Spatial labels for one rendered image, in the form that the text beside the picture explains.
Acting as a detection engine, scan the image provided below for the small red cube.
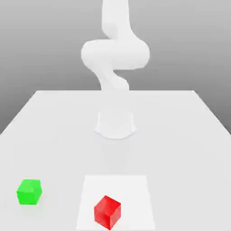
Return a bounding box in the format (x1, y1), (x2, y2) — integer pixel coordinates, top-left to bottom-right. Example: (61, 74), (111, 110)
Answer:
(93, 195), (122, 231)

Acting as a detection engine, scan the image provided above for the small green cube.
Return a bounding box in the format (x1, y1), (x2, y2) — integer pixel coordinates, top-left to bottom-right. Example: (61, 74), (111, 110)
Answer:
(16, 179), (43, 206)

